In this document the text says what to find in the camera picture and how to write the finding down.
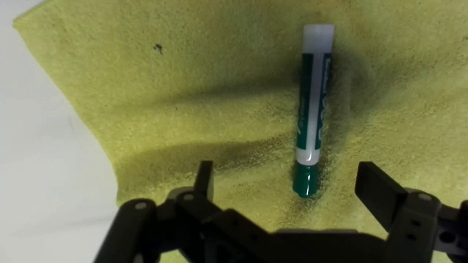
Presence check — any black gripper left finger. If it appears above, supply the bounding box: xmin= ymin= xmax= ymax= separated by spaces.
xmin=93 ymin=160 xmax=305 ymax=263

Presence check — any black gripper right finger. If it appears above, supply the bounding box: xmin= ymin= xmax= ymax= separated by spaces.
xmin=355 ymin=161 xmax=468 ymax=263

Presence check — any yellow towel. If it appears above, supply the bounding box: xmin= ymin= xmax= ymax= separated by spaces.
xmin=14 ymin=0 xmax=468 ymax=263

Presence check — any green white marker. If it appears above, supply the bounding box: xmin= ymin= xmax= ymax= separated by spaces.
xmin=290 ymin=22 xmax=339 ymax=200

